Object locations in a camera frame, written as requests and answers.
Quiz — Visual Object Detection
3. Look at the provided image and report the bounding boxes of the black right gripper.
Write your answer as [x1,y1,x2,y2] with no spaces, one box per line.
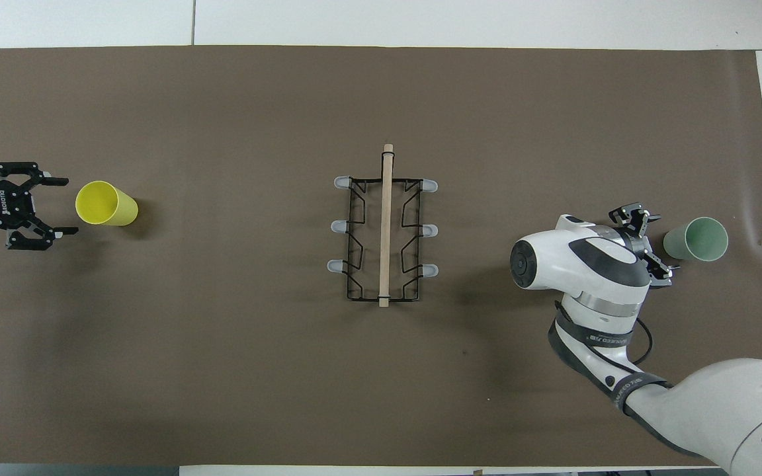
[609,203,681,286]

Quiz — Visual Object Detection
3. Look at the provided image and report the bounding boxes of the pale green plastic cup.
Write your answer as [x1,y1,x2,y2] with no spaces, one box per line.
[663,216,730,262]

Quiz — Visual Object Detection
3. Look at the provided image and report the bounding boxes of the yellow plastic cup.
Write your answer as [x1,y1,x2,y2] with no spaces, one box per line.
[75,180,139,227]

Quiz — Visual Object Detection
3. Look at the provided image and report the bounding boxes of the brown paper table mat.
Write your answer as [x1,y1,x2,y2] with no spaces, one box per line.
[0,45,762,467]

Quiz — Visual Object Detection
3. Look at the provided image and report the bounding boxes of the black wire cup rack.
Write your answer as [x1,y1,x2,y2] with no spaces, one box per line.
[327,143,439,309]

